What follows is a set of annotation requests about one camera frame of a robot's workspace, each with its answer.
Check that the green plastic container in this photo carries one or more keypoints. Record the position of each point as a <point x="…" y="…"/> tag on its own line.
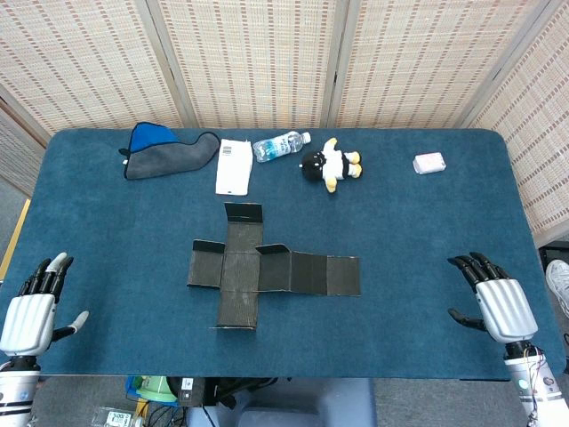
<point x="153" y="389"/>

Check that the black white penguin plush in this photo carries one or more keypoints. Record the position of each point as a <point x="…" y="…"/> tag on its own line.
<point x="331" y="162"/>

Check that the blue cloth-covered table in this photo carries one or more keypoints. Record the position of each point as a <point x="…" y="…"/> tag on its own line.
<point x="400" y="267"/>

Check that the white sneaker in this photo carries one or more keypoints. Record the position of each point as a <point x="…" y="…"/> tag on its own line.
<point x="559" y="280"/>

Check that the grey and blue cloth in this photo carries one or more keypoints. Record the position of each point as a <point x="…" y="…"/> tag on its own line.
<point x="169" y="158"/>

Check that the clear plastic water bottle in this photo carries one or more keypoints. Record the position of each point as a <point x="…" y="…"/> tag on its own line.
<point x="275" y="147"/>

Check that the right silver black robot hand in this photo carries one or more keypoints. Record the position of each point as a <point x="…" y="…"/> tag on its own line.
<point x="507" y="307"/>

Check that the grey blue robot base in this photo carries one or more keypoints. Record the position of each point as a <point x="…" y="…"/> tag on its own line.
<point x="289" y="405"/>

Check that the black device with white label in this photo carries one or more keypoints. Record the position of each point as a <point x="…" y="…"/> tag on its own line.
<point x="189" y="391"/>

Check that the pink tissue pack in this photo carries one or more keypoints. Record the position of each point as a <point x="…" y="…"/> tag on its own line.
<point x="429" y="162"/>

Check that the woven bamboo screen panel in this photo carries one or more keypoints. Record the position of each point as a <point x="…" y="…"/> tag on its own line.
<point x="89" y="58"/>
<point x="538" y="133"/>
<point x="253" y="58"/>
<point x="18" y="151"/>
<point x="422" y="58"/>

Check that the white paper packet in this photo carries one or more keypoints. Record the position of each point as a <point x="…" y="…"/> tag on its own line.
<point x="233" y="169"/>

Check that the white labelled packet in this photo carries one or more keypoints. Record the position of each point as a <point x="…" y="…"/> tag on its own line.
<point x="113" y="418"/>

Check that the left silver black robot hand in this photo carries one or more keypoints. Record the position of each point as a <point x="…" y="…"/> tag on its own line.
<point x="26" y="320"/>

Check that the black cardboard box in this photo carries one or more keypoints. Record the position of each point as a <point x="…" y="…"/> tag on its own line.
<point x="240" y="276"/>

